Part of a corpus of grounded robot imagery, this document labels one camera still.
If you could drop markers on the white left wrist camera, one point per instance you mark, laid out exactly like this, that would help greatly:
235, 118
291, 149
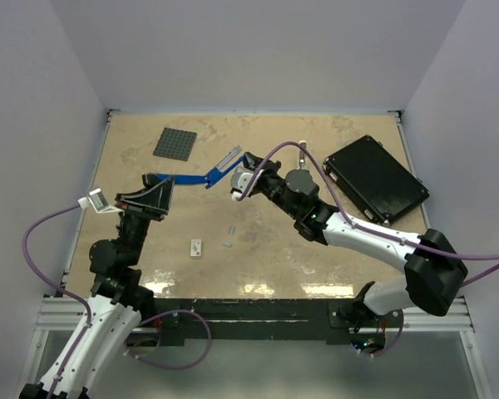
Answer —
96, 200

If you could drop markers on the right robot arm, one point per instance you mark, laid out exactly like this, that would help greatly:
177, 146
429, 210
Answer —
430, 275

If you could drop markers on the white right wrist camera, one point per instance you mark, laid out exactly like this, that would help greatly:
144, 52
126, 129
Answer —
240, 183

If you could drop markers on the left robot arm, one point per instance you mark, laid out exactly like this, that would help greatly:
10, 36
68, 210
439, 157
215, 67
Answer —
117, 302

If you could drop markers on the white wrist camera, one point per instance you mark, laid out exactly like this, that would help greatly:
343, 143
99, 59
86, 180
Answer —
96, 200
240, 183

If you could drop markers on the white stapler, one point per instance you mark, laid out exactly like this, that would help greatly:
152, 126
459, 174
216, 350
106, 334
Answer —
302, 157

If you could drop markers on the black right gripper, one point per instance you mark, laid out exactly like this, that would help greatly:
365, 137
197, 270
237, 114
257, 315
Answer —
253, 161

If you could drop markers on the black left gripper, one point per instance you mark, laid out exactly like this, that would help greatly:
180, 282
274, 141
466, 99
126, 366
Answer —
151, 202

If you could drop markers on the white staple box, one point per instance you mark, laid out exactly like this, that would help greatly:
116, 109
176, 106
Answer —
196, 248

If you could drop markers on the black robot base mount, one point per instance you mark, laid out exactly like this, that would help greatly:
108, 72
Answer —
323, 320

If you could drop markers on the grey studded baseplate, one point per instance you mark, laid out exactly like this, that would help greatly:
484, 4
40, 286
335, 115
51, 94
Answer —
175, 144

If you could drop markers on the blue black stapler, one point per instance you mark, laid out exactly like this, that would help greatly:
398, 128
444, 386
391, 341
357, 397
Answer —
211, 178

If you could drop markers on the black ribbed case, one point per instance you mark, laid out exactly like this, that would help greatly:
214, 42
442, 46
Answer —
377, 184

